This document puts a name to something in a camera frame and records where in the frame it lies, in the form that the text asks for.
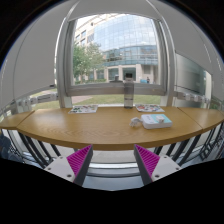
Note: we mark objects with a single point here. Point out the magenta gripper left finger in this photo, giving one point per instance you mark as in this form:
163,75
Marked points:
79,162

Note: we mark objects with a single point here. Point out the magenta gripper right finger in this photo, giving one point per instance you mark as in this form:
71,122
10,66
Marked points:
146,161

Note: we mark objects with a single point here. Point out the white power strip box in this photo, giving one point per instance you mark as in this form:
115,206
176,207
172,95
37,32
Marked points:
155,121

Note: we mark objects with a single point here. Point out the right colourful leaflet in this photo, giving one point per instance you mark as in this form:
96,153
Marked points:
149,108

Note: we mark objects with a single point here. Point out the colourful leaflet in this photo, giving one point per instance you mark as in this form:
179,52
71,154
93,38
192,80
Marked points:
83,109
149,108

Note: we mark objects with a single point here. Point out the left colourful leaflet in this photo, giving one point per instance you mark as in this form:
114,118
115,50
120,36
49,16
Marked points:
83,109

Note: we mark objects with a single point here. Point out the right side wooden table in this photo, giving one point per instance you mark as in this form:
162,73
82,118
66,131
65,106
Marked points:
207,119

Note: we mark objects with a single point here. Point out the wooden table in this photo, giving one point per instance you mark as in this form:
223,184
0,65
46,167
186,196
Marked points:
13,122
207,119

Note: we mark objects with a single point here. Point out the left side wooden table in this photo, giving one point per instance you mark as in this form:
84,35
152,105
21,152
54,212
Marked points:
13,122

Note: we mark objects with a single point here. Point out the clear water bottle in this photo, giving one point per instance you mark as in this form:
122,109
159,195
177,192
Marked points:
128,91

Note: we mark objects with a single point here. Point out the white window frame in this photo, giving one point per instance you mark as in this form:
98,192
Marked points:
64,65

